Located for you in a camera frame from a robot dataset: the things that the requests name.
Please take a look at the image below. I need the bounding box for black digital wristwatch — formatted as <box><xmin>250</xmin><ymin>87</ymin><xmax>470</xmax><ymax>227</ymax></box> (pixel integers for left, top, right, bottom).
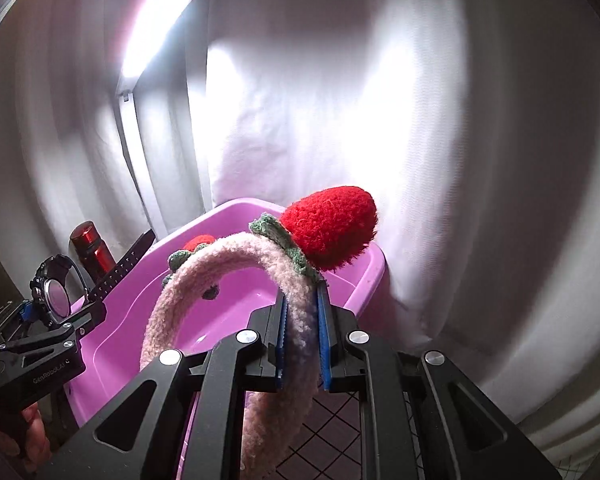
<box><xmin>22</xmin><ymin>229</ymin><xmax>155</xmax><ymax>328</ymax></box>

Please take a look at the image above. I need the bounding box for pink fuzzy strawberry headband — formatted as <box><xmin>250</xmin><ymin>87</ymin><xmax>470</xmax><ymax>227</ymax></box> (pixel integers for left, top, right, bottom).
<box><xmin>139</xmin><ymin>186</ymin><xmax>378</xmax><ymax>479</ymax></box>

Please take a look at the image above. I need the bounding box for person's hand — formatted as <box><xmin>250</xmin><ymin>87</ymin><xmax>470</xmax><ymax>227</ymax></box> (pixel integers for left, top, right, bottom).
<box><xmin>0</xmin><ymin>402</ymin><xmax>52</xmax><ymax>478</ymax></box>

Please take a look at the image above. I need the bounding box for pink plastic basin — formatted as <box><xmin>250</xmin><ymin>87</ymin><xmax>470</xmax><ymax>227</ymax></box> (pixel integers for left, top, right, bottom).
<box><xmin>64</xmin><ymin>198</ymin><xmax>385</xmax><ymax>479</ymax></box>

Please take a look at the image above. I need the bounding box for white grid bedsheet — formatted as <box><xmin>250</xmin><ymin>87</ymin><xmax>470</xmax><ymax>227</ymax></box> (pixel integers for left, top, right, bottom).
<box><xmin>268</xmin><ymin>390</ymin><xmax>363</xmax><ymax>479</ymax></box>

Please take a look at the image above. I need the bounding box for red metal bottle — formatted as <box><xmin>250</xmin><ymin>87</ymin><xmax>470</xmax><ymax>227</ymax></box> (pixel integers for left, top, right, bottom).
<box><xmin>70</xmin><ymin>220</ymin><xmax>115</xmax><ymax>284</ymax></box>

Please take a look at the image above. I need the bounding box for white curtain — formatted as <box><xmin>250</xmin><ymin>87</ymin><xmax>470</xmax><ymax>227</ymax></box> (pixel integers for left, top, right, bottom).
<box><xmin>0</xmin><ymin>0</ymin><xmax>600</xmax><ymax>463</ymax></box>

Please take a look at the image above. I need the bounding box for white window frame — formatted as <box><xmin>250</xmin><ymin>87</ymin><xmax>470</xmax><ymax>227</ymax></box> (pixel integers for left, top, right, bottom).
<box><xmin>116</xmin><ymin>0</ymin><xmax>204</xmax><ymax>240</ymax></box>

